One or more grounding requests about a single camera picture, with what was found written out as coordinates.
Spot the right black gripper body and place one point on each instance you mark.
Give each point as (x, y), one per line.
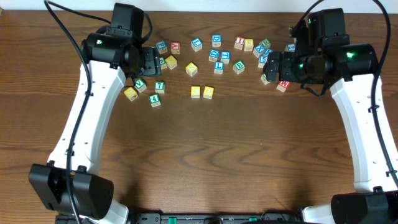
(273, 66)

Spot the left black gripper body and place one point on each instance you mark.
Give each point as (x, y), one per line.
(150, 61)

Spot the yellow C block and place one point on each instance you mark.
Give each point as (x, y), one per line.
(195, 92)

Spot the blue l block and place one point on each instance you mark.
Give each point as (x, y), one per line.
(218, 67)
(196, 44)

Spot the yellow O block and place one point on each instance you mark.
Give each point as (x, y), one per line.
(208, 92)

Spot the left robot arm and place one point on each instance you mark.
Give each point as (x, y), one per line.
(69, 183)

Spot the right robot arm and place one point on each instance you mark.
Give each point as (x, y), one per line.
(348, 72)

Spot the green J block left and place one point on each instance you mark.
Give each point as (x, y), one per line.
(163, 64)

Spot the green j block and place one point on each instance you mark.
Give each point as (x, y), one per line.
(264, 79)
(163, 64)

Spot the blue 5 block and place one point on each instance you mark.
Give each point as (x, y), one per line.
(262, 61)

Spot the yellow K block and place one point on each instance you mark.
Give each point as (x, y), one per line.
(171, 62)

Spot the blue H block right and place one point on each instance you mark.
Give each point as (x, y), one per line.
(267, 52)

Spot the blue h block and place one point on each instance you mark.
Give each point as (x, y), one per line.
(225, 57)
(267, 52)

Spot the blue P block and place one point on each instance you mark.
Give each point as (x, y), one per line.
(161, 47)

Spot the green J block right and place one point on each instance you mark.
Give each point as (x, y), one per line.
(264, 79)

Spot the red M block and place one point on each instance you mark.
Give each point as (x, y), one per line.
(283, 86)

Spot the blue 2 block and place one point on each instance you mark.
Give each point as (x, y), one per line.
(290, 48)

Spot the green V block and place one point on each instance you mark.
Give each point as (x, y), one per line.
(140, 85)

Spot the green 7 block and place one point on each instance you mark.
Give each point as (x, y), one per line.
(159, 87)

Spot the blue X block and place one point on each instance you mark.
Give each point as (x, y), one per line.
(258, 50)

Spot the green R block upper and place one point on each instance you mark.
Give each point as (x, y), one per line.
(266, 43)

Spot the red A block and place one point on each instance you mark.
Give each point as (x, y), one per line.
(175, 48)

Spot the green 4 block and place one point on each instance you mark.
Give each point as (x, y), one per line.
(154, 100)

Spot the yellow G block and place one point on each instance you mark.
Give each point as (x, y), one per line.
(130, 93)

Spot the yellow block top right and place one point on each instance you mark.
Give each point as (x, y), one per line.
(248, 45)

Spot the yellow S block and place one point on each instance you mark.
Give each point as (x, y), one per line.
(191, 69)

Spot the green B block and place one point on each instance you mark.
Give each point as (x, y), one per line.
(239, 67)

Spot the red I block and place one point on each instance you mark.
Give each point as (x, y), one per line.
(239, 43)

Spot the blue H block left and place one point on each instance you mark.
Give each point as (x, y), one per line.
(225, 57)

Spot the blue D block lower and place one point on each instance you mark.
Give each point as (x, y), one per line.
(213, 55)

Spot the blue d block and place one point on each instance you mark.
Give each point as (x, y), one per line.
(213, 55)
(216, 40)

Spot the blue D block upper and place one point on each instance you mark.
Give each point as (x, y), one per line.
(216, 40)

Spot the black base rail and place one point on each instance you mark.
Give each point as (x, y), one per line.
(267, 217)

